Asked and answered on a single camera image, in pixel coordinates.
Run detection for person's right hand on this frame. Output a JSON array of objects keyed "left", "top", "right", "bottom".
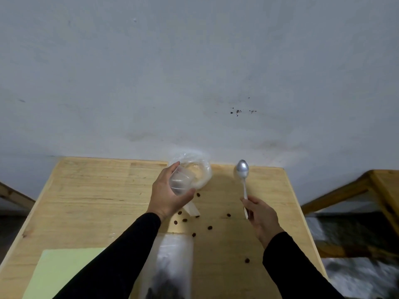
[{"left": 240, "top": 196, "right": 284, "bottom": 249}]

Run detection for person's left hand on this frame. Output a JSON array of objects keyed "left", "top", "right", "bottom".
[{"left": 146, "top": 162, "right": 196, "bottom": 222}]

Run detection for person's left forearm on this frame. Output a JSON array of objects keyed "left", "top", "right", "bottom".
[{"left": 53, "top": 212, "right": 163, "bottom": 299}]

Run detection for loose scattered coffee beans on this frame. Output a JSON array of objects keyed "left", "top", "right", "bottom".
[{"left": 173, "top": 192, "right": 250, "bottom": 264}]

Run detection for wooden beam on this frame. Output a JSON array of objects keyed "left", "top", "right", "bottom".
[{"left": 0, "top": 182, "right": 36, "bottom": 212}]

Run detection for grey mottled rug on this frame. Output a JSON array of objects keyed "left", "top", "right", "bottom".
[{"left": 306, "top": 213, "right": 399, "bottom": 299}]

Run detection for light green paper sheet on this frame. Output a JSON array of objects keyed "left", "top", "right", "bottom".
[{"left": 22, "top": 247, "right": 107, "bottom": 299}]

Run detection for clear plastic cup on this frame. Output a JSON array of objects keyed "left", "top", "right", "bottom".
[{"left": 169, "top": 166, "right": 196, "bottom": 197}]

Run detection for clear plastic bag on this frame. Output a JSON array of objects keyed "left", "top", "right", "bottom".
[{"left": 138, "top": 235, "right": 195, "bottom": 299}]

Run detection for silver metal spoon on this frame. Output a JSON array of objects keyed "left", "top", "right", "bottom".
[{"left": 236, "top": 159, "right": 250, "bottom": 220}]

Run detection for wooden frame furniture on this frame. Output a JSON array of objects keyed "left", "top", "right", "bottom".
[{"left": 300, "top": 169, "right": 399, "bottom": 259}]

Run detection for person's right forearm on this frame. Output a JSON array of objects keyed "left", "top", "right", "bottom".
[{"left": 262, "top": 232, "right": 343, "bottom": 299}]

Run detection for plastic bag of white powder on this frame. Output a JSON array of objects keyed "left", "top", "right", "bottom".
[{"left": 168, "top": 151, "right": 213, "bottom": 190}]

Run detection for white plastic strip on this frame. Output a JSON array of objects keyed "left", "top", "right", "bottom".
[{"left": 182, "top": 200, "right": 201, "bottom": 217}]

